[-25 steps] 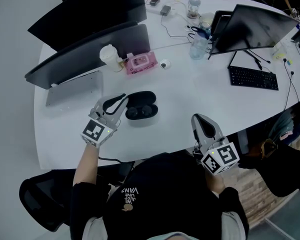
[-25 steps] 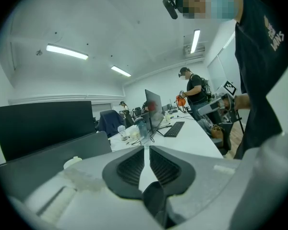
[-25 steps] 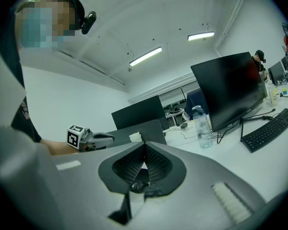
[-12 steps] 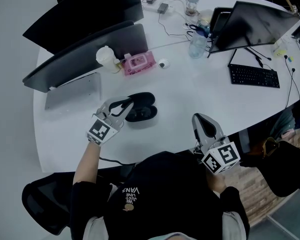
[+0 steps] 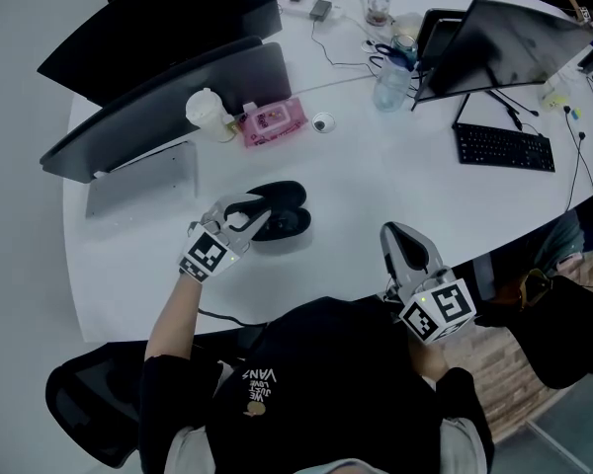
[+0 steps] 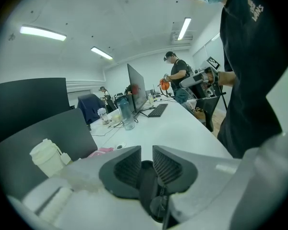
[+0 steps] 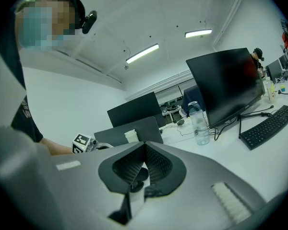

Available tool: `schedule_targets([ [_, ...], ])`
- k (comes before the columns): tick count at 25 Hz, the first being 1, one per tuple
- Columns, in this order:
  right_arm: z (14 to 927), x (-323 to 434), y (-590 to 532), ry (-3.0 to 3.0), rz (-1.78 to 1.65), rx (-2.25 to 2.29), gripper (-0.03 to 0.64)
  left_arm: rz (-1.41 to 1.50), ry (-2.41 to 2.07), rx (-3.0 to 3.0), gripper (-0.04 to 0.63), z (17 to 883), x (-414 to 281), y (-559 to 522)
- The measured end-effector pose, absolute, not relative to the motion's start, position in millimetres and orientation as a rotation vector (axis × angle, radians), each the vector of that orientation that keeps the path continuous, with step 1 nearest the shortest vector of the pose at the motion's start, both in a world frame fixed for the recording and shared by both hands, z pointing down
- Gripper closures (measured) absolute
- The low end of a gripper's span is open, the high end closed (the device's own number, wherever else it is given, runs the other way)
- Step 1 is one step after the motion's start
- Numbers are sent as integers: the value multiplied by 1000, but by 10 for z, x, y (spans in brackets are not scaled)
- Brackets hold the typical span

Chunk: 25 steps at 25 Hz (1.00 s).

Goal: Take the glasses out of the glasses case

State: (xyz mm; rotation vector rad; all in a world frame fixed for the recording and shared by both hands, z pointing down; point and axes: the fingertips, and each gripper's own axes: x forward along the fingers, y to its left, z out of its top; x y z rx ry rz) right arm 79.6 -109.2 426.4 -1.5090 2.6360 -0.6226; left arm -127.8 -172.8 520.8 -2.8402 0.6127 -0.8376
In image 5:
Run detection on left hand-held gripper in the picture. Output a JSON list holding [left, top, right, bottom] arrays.
[[177, 192, 275, 284]]

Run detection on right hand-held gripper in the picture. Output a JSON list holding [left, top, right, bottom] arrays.
[[379, 220, 477, 347]]

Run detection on black shoe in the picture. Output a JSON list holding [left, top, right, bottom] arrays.
[[244, 180, 313, 244]]

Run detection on person's left forearm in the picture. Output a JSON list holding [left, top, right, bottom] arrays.
[[144, 270, 204, 364]]

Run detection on person's right forearm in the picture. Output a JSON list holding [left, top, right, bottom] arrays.
[[407, 333, 451, 383]]

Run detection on black chair armrest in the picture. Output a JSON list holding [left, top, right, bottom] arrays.
[[471, 254, 498, 301]]

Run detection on silver laptop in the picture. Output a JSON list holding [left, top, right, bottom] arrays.
[[84, 139, 200, 219]]

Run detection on pink wet wipes pack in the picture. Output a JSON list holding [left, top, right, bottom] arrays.
[[235, 96, 309, 149]]

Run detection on white lidded cup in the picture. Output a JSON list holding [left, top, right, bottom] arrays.
[[185, 87, 236, 144]]

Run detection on white round desk grommet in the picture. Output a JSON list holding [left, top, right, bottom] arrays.
[[311, 112, 337, 134]]

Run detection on dark grey monitor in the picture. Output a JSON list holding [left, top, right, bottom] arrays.
[[39, 36, 294, 185]]

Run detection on person's black printed t-shirt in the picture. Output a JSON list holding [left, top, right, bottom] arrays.
[[137, 296, 496, 474]]

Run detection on black keyboard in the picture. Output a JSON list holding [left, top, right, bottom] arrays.
[[452, 121, 557, 174]]

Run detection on clear plastic water bottle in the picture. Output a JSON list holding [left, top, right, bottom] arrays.
[[372, 34, 420, 114]]

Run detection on black bag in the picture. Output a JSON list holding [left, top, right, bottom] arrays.
[[475, 273, 593, 400]]

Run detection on large black monitor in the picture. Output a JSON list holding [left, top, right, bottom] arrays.
[[36, 0, 284, 108]]

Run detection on dark blue scissors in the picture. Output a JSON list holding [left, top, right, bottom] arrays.
[[368, 40, 412, 68]]

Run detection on black tablet stand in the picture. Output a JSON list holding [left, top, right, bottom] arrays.
[[416, 8, 468, 61]]

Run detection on black monitor with stand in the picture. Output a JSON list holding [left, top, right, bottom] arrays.
[[411, 0, 593, 130]]

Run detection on black power adapter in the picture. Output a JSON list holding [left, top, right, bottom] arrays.
[[308, 0, 334, 22]]

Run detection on teal face mask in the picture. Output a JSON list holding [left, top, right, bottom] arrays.
[[294, 458, 391, 474]]

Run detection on person's light grey shorts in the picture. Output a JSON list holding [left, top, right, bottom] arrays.
[[163, 416, 489, 474]]

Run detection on black office chair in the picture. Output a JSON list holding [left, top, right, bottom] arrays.
[[43, 341, 152, 469]]

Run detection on glass jar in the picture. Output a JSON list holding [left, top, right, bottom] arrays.
[[366, 0, 394, 27]]

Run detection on black cable under desk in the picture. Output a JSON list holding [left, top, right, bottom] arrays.
[[196, 307, 269, 328]]

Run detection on black adapter cable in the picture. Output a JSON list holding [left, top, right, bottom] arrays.
[[309, 17, 380, 77]]

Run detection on black power cable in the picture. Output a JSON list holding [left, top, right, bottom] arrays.
[[562, 105, 582, 213], [577, 130, 593, 196]]

